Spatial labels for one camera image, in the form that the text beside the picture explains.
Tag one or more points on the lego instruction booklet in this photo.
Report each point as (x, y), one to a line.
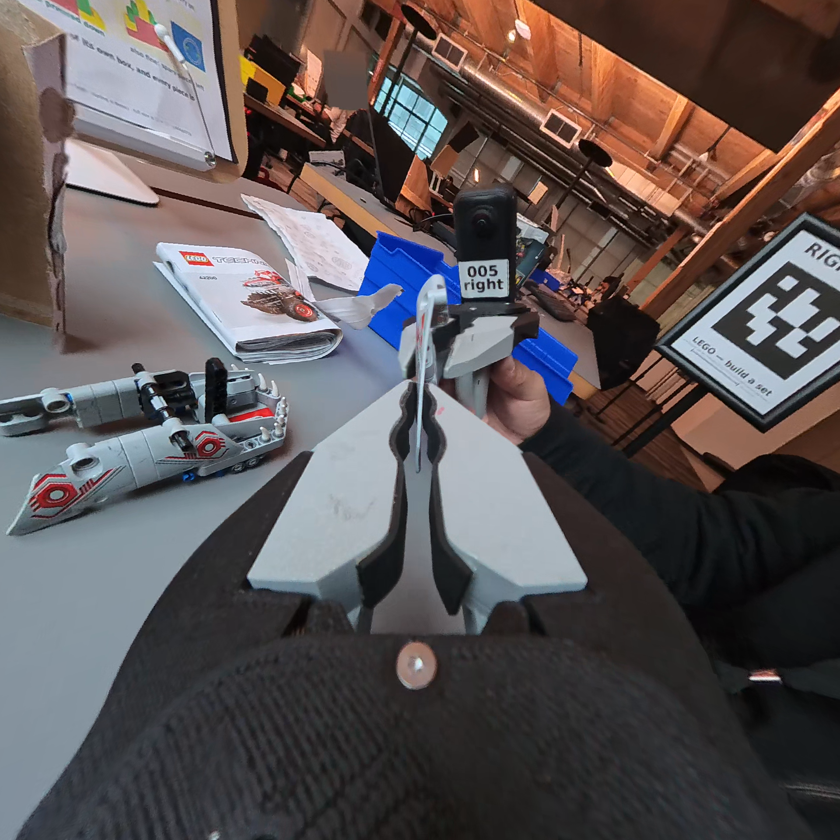
(216, 289)

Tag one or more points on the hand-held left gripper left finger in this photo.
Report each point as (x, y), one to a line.
(315, 525)

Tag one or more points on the black sign stand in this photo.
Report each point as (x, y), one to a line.
(663, 420)

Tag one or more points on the task instruction board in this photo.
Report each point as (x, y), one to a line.
(131, 92)

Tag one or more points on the torn clear plastic bag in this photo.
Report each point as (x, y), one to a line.
(358, 308)

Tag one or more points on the person's black jacket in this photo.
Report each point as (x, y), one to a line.
(794, 754)

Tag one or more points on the thin grey lego panel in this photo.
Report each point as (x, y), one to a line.
(428, 298)

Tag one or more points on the white printed paper sheet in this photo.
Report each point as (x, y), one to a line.
(308, 236)

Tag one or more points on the white stand base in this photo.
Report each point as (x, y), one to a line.
(108, 174)

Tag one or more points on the framed black white marker sign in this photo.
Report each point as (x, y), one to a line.
(774, 315)

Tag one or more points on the background work table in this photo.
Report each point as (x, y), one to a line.
(354, 197)

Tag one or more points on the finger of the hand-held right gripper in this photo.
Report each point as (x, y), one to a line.
(410, 358)
(482, 351)

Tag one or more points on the person's right hand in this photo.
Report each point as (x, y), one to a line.
(522, 400)

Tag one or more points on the grey red lego model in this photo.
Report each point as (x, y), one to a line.
(131, 459)

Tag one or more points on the blue plastic bin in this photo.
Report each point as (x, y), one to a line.
(394, 262)

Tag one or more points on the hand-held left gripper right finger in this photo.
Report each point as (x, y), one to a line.
(505, 525)

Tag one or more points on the brown cardboard box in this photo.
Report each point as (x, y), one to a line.
(23, 197)

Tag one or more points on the person's right forearm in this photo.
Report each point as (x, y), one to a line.
(656, 512)

